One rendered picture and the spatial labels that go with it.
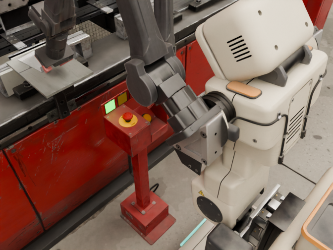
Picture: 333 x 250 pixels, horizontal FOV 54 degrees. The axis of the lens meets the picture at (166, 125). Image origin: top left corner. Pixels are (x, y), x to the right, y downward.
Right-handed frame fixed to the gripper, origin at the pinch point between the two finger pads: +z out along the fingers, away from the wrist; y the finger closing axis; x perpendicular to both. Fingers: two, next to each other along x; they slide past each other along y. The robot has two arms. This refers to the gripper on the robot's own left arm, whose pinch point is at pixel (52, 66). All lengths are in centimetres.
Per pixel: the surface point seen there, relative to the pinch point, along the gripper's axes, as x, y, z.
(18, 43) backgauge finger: -19.9, -0.1, 13.8
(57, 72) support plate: 2.1, -0.6, 1.1
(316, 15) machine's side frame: 35, -215, 45
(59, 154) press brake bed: 18.9, 6.3, 38.9
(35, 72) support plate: -2.4, 4.5, 3.9
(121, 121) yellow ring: 26.0, -13.4, 12.3
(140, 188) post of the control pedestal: 52, -18, 52
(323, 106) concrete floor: 93, -176, 63
